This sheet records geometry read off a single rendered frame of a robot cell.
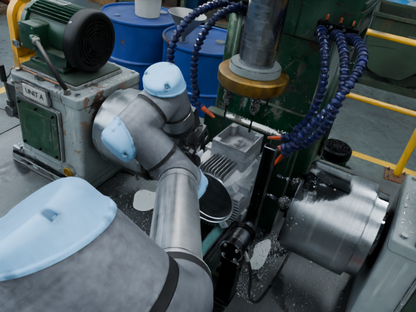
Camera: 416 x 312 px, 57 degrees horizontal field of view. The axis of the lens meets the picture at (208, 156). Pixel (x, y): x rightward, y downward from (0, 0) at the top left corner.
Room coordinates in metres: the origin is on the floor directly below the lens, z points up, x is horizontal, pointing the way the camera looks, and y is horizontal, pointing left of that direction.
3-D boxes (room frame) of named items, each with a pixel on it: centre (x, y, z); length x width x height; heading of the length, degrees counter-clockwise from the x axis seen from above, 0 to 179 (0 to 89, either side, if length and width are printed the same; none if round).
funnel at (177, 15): (2.49, 0.27, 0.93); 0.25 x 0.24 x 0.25; 160
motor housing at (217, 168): (0.88, -0.06, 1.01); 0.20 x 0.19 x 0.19; 154
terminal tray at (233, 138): (0.92, -0.08, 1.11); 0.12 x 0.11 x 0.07; 154
